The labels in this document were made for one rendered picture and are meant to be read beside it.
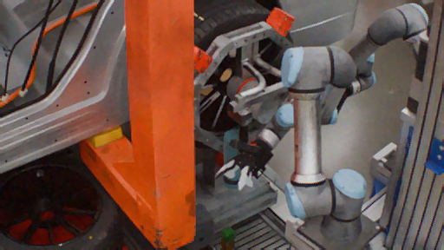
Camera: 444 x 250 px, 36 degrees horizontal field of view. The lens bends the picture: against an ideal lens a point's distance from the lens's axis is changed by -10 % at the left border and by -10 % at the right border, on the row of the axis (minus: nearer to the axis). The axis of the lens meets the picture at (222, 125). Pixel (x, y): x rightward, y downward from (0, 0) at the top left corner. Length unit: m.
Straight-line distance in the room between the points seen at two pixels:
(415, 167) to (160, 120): 0.84
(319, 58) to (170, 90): 0.48
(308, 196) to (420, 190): 0.38
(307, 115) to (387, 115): 2.24
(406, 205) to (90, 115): 1.29
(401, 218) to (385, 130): 1.89
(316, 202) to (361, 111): 2.17
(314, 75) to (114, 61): 0.93
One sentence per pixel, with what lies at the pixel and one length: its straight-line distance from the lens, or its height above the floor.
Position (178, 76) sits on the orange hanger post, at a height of 1.29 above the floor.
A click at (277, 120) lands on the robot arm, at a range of 2.58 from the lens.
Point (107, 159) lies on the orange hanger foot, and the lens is 2.98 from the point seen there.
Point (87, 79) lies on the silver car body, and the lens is 2.85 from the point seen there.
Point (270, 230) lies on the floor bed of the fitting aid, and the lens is 3.55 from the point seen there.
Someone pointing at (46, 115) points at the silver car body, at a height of 0.92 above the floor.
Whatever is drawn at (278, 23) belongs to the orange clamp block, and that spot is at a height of 1.13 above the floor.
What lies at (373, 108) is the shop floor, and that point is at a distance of 4.48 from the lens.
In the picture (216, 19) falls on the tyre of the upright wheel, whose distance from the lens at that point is 2.88.
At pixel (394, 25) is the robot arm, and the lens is 2.71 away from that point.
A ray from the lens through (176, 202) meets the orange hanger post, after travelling 2.65.
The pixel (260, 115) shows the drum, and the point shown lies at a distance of 2.91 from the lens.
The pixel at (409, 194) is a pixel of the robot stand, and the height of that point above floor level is 1.01.
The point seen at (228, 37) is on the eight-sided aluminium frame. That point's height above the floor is 1.12.
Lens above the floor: 2.59
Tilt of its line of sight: 38 degrees down
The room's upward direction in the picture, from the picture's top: 1 degrees clockwise
